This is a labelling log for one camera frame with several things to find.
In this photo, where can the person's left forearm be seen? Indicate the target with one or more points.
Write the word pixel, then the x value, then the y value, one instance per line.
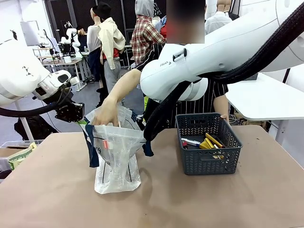
pixel 221 104

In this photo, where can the white side table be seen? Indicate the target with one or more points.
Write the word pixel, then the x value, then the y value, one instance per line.
pixel 263 99

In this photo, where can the person's left hand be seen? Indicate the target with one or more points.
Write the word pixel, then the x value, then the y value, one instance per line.
pixel 225 116

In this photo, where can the grey plastic basket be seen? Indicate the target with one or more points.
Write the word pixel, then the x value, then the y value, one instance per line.
pixel 209 161

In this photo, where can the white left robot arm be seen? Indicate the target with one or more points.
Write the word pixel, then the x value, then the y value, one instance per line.
pixel 21 71

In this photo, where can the person in striped shirt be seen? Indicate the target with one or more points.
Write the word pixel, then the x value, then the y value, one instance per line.
pixel 202 104

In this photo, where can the mannequin with beige jacket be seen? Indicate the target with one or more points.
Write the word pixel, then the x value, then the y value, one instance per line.
pixel 110 52

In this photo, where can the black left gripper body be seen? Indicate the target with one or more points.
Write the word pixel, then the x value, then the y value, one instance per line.
pixel 71 111

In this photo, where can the green cream paper bag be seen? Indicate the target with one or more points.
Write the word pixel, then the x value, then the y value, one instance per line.
pixel 21 155

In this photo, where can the mannequin with plaid shirt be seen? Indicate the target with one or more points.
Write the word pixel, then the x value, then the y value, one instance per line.
pixel 145 35

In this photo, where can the mannequin with white shirt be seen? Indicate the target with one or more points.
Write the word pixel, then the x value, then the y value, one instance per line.
pixel 217 20

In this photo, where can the black bag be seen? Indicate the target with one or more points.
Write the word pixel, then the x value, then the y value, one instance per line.
pixel 33 128

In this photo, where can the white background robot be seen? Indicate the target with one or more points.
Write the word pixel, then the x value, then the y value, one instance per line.
pixel 70 40

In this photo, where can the grey whiteboard panel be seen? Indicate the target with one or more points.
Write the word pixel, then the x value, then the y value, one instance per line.
pixel 29 33

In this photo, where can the long yellow box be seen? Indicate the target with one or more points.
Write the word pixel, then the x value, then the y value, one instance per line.
pixel 213 140

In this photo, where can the person in black t-shirt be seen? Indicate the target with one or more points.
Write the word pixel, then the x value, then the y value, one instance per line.
pixel 82 39

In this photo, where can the small yellow box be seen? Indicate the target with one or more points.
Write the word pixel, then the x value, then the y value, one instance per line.
pixel 206 144

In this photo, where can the red small item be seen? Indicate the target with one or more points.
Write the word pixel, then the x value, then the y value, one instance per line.
pixel 184 144

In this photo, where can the person's right forearm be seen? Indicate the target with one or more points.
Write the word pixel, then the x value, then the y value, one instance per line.
pixel 123 85

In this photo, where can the person's right hand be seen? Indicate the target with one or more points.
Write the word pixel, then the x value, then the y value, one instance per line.
pixel 107 112

